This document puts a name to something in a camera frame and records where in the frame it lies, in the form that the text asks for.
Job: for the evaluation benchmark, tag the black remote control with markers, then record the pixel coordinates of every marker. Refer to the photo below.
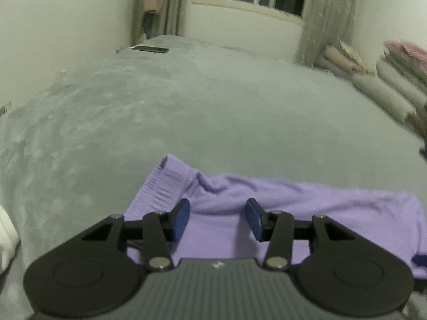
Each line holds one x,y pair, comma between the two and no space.
150,49

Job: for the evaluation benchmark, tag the purple garment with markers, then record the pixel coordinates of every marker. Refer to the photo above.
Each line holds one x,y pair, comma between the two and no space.
300,200

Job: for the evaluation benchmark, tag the dark grey hanging garment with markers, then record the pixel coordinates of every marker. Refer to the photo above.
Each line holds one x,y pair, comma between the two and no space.
150,25

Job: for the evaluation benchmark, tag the grey-blue fluffy blanket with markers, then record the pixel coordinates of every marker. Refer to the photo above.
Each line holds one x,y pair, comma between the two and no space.
200,113

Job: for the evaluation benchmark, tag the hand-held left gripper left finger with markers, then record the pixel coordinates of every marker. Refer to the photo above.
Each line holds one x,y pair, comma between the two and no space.
181,220

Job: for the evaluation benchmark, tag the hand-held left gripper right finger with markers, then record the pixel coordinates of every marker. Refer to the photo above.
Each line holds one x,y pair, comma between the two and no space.
253,220

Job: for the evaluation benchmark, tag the grey curtain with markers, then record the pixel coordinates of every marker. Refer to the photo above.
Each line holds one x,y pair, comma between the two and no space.
328,16
175,3

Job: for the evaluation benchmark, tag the white wall socket plate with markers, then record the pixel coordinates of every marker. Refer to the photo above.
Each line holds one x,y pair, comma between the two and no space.
4,109

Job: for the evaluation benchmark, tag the pink striped cloth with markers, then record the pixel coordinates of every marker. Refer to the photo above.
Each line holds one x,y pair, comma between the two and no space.
408,55

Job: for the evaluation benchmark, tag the pale pink pillow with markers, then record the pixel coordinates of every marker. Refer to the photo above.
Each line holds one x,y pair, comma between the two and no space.
335,58

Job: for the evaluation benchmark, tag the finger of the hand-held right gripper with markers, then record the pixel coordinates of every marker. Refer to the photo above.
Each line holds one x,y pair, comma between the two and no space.
421,266

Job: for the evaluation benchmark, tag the white cloth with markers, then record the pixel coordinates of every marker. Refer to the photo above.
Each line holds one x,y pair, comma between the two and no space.
7,240

